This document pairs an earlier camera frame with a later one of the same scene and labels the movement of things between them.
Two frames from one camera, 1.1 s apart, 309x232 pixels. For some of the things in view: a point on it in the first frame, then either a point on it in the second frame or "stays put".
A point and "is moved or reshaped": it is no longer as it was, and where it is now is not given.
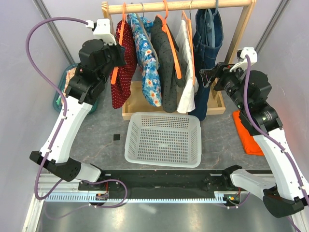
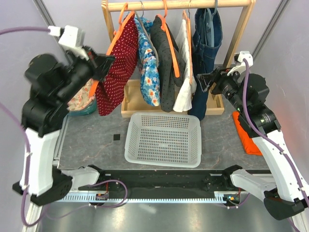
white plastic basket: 163,139 stays put
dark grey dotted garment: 169,78 stays put
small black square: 116,137 stays put
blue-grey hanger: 212,20 stays put
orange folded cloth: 250,145 stays put
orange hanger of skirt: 120,32 is moved or reshaped
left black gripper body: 115,57 to 81,70
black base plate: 134,181 stays put
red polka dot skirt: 121,89 is moved or reshaped
